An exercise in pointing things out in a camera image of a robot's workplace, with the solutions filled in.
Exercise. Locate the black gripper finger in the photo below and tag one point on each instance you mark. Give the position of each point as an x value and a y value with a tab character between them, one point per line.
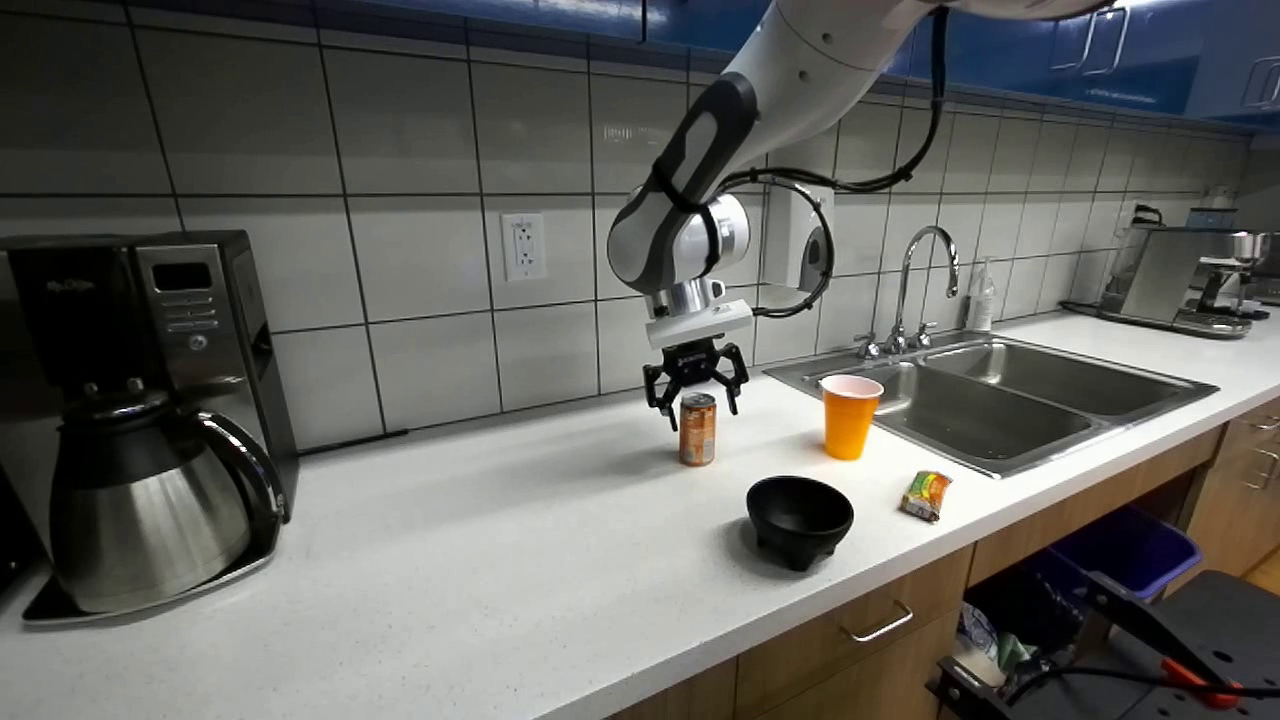
728	375
662	391

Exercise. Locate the stainless steel sink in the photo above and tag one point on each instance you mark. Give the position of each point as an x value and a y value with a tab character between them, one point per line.
1006	406

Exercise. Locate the silver espresso machine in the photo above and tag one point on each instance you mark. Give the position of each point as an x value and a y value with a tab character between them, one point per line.
1184	276

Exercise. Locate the orange soda can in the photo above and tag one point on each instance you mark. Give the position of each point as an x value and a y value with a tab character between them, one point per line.
699	429

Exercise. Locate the orange plastic cup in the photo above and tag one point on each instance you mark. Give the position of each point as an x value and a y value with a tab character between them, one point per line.
850	408

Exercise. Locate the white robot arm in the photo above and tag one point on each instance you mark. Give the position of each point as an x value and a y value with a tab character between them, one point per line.
799	75

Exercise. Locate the blue bin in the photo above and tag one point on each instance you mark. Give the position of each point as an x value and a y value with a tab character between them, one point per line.
1135	550

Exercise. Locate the wall power outlet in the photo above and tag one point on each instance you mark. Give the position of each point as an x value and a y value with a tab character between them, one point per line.
527	244

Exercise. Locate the black trash bag bin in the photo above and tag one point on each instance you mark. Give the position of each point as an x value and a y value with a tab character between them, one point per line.
1023	618

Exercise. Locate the soap dispenser bottle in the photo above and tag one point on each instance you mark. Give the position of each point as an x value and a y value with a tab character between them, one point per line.
980	304

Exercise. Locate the black cart platform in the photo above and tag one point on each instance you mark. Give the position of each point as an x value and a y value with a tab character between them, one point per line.
1198	653

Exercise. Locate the black bowl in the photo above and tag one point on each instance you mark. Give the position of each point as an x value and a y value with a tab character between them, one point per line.
799	519

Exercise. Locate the black steel coffee maker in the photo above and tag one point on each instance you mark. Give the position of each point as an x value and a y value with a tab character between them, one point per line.
140	393

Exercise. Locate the snack bar wrapper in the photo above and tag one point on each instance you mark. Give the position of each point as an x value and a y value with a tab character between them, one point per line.
927	499

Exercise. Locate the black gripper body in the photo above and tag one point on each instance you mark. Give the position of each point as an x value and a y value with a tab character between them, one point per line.
688	340

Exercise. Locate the blue upper cabinets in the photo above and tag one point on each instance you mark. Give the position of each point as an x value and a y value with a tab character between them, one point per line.
1205	63

